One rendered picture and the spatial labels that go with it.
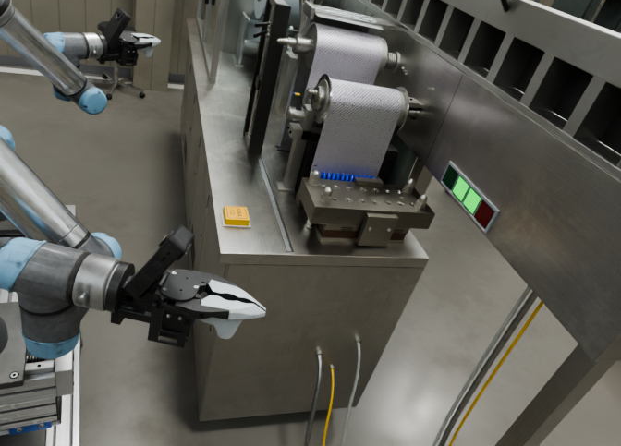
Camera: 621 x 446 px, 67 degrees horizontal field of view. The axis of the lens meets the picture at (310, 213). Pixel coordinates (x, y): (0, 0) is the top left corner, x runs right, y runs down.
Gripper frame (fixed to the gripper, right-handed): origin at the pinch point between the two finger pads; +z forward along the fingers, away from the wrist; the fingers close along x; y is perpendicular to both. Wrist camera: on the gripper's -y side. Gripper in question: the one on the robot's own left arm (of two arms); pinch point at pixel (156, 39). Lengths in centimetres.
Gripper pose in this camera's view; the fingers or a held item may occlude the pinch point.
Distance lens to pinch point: 173.0
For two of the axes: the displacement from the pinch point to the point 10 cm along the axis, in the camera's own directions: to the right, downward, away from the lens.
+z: 6.6, -2.7, 7.0
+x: 6.8, 6.2, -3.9
